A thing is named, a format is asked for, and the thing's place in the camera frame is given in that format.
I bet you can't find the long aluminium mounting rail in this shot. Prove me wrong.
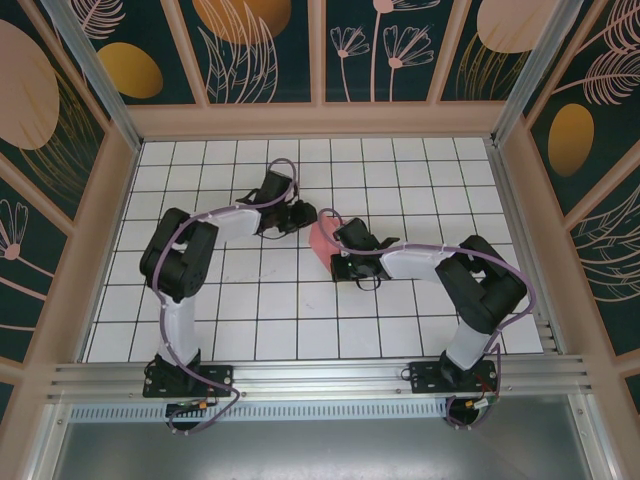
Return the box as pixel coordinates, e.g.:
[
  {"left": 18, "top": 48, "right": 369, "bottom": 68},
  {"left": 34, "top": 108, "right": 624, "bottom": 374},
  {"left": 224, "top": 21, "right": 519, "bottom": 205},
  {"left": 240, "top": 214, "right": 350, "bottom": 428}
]
[{"left": 47, "top": 353, "right": 595, "bottom": 402}]

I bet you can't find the perforated metal cable tray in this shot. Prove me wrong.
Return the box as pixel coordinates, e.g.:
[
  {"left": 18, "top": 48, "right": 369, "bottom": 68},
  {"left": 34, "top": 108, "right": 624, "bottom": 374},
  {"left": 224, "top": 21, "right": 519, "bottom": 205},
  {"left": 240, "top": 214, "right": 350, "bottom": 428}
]
[{"left": 69, "top": 402, "right": 454, "bottom": 422}]

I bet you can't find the aluminium side rail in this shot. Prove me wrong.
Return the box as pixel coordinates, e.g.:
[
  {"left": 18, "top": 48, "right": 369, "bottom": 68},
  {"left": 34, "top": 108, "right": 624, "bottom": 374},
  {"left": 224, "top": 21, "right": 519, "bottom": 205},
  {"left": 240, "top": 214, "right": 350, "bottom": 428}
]
[{"left": 487, "top": 139, "right": 569, "bottom": 357}]

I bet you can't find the aluminium corner post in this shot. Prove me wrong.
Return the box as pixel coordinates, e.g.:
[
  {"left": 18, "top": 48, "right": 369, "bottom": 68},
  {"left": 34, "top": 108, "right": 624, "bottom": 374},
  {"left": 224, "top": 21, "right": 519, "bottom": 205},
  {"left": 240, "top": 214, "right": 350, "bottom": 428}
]
[
  {"left": 489, "top": 0, "right": 585, "bottom": 150},
  {"left": 40, "top": 0, "right": 145, "bottom": 152}
]

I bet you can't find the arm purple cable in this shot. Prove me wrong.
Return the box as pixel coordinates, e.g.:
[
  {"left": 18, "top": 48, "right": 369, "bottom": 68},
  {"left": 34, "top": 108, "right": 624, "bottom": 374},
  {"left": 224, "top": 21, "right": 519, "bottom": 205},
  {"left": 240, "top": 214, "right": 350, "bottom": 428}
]
[
  {"left": 152, "top": 157, "right": 301, "bottom": 439},
  {"left": 317, "top": 208, "right": 531, "bottom": 432}
]

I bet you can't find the pink cloth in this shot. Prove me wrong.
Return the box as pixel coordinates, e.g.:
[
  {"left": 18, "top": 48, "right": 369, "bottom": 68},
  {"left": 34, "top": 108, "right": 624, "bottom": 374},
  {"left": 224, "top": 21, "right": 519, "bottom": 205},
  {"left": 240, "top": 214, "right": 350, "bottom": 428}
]
[{"left": 308, "top": 213, "right": 344, "bottom": 271}]

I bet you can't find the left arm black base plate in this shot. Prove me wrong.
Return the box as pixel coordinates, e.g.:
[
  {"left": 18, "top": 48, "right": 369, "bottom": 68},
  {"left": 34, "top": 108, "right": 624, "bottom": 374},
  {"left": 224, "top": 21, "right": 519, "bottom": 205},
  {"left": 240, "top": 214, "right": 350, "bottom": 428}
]
[{"left": 142, "top": 363, "right": 236, "bottom": 400}]

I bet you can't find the aluminium frame profile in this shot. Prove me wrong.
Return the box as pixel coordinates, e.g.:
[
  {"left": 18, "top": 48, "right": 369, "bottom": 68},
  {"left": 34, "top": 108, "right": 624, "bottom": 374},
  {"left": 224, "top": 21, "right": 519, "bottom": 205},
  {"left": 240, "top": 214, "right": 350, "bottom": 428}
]
[
  {"left": 29, "top": 402, "right": 71, "bottom": 480},
  {"left": 569, "top": 394, "right": 619, "bottom": 480}
]

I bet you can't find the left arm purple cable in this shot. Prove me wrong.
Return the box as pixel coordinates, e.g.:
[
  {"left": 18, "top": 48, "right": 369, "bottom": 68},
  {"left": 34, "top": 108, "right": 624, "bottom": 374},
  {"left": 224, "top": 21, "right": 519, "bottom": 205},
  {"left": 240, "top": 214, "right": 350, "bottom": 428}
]
[{"left": 152, "top": 157, "right": 301, "bottom": 439}]

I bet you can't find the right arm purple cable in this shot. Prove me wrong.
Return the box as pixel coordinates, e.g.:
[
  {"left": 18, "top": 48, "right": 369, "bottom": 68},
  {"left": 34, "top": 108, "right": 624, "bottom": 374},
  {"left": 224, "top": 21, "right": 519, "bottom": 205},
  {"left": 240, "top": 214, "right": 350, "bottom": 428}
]
[{"left": 317, "top": 208, "right": 531, "bottom": 432}]

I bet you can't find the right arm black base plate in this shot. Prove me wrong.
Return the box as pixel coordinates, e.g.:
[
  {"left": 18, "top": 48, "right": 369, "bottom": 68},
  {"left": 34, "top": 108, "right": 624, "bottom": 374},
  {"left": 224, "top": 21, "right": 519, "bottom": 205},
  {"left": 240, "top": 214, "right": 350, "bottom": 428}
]
[{"left": 408, "top": 359, "right": 500, "bottom": 397}]

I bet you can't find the grey metal panel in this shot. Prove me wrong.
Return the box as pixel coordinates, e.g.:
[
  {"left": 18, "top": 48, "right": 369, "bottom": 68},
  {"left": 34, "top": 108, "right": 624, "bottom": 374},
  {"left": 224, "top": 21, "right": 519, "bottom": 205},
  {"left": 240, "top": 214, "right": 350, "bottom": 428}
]
[{"left": 49, "top": 418, "right": 599, "bottom": 480}]

